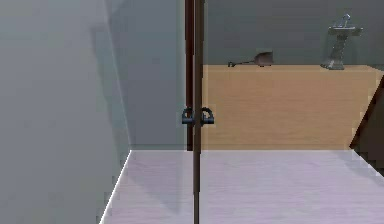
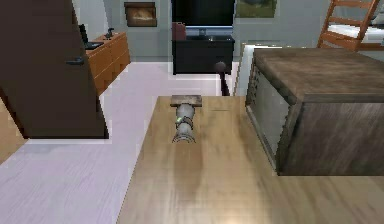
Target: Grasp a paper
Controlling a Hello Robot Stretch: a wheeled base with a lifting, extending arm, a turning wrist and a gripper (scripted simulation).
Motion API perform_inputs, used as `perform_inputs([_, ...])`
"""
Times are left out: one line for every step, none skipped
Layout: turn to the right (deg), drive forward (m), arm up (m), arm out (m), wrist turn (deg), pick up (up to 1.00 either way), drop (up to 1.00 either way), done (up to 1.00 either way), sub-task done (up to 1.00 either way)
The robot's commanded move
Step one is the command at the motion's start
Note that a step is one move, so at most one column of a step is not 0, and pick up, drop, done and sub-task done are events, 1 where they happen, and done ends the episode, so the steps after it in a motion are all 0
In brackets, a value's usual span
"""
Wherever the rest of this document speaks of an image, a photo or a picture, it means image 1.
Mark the dark brown room door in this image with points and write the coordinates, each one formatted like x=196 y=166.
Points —
x=197 y=66

